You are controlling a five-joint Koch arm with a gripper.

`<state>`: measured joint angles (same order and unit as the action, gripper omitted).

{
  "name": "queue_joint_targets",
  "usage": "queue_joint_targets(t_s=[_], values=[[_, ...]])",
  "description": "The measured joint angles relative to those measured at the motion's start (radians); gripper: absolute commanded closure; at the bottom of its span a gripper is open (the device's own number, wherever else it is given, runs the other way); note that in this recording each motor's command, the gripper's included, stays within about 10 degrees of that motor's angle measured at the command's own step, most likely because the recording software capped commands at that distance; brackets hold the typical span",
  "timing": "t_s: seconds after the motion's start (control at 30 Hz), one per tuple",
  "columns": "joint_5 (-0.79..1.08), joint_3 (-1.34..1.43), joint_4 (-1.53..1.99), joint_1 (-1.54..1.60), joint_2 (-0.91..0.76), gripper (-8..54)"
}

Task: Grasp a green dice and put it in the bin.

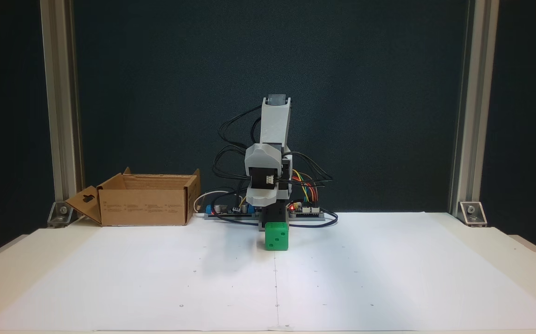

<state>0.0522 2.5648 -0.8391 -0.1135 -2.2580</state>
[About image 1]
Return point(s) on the metal corner bracket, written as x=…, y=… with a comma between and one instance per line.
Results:
x=473, y=212
x=60, y=214

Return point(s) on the circuit board with red LED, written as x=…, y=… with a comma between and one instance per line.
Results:
x=307, y=211

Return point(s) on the white paper sheet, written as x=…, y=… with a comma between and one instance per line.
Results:
x=156, y=278

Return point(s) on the aluminium frame post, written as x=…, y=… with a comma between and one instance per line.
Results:
x=474, y=102
x=61, y=102

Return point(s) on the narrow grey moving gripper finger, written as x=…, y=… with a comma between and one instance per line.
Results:
x=261, y=195

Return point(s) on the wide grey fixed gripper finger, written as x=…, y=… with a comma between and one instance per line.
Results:
x=262, y=155

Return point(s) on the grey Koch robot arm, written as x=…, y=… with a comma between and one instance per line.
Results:
x=274, y=123

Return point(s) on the circuit board with blue parts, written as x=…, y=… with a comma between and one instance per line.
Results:
x=230, y=212

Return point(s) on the open cardboard box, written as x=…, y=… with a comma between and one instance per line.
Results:
x=142, y=208

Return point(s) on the green die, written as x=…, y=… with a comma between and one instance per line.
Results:
x=277, y=237

